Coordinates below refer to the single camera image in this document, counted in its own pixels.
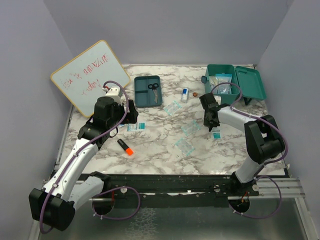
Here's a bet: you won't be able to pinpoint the blue cotton swab bag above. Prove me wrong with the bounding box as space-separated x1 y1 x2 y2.
215 73 232 95

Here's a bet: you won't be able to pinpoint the long gauze dressing packet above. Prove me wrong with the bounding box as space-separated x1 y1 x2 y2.
211 128 222 140

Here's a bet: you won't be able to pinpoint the teal divided tray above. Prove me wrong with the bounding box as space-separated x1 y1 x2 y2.
134 75 163 108

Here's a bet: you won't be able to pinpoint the black handled scissors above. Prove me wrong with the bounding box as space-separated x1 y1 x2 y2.
148 83 159 104

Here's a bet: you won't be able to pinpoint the yellowish gauze roll bag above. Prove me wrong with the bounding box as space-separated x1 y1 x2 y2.
209 75 219 91

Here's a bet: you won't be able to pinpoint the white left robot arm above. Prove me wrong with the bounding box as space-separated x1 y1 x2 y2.
28 96 139 234

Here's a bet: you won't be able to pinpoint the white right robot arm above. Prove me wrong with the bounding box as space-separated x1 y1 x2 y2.
199 93 288 196

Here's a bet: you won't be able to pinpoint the teal medicine kit box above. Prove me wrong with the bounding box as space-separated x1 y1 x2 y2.
201 64 267 105

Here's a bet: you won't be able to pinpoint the teal plaster sheet middle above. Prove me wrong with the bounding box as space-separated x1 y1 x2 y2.
181 120 201 137

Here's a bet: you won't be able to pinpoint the teal plaster sheet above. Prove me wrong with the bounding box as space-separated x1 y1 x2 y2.
181 120 201 137
174 137 195 156
163 100 182 116

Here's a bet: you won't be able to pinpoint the small gauze dressing packet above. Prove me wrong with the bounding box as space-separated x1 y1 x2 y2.
127 122 146 132

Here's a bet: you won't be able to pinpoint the teal plaster sheet far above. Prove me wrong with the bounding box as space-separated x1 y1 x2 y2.
163 100 182 116

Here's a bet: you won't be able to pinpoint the yellow framed whiteboard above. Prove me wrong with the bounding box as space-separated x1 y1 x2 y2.
50 40 131 118

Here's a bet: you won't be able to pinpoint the black orange highlighter marker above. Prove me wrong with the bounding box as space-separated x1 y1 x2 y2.
117 139 134 156

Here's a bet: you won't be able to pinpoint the teal plaster sheet near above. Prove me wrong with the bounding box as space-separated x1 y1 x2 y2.
174 137 195 156

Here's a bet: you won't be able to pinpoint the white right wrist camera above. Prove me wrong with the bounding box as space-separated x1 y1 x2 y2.
214 95 222 105

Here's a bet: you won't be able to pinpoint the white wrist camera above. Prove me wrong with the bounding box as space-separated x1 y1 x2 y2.
102 86 123 98
214 95 222 105

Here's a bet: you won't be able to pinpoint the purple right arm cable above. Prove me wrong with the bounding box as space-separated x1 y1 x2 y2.
209 82 291 181

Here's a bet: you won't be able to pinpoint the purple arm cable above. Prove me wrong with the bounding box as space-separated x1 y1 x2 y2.
39 80 130 235
209 82 291 181

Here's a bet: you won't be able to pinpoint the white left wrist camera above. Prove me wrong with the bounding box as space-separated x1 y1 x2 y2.
102 86 123 98

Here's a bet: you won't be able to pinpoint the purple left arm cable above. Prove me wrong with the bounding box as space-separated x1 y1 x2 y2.
39 80 130 235

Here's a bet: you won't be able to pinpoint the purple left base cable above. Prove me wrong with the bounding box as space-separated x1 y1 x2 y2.
91 186 141 221

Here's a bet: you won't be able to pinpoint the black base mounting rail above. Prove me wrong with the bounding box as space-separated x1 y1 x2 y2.
74 170 261 209

